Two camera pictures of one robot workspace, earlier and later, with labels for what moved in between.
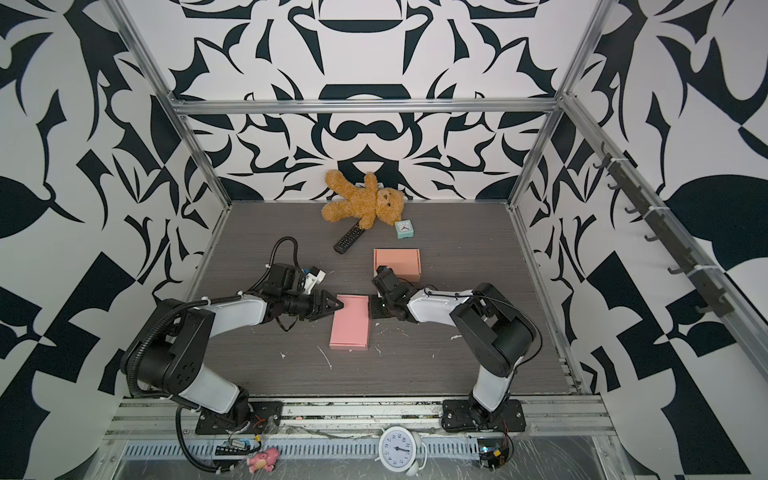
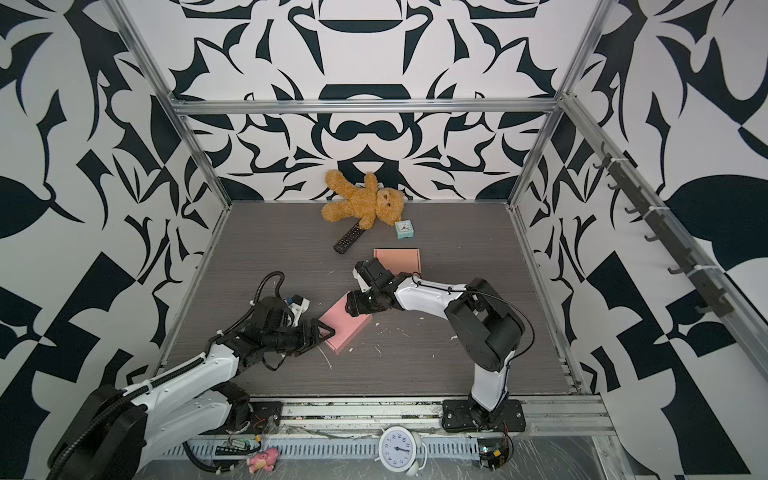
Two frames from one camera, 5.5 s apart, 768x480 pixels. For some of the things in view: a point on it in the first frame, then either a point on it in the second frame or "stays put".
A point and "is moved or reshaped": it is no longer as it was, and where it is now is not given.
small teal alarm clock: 404,229 stays put
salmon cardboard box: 406,262 stays put
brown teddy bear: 367,204 stays put
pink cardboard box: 350,324 is moved or reshaped
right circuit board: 493,452 stays put
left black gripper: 323,303 -> 307,342
